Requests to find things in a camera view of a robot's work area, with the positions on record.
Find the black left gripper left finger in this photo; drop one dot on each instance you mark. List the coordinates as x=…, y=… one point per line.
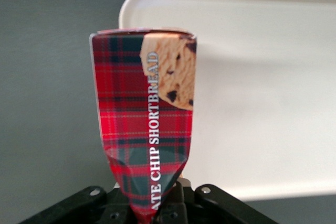
x=84, y=208

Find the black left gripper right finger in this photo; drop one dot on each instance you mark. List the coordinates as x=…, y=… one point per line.
x=210, y=205

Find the red tartan cookie box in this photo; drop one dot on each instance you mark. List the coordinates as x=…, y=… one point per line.
x=141, y=108

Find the cream plastic tray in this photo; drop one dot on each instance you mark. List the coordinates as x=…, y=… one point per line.
x=262, y=90

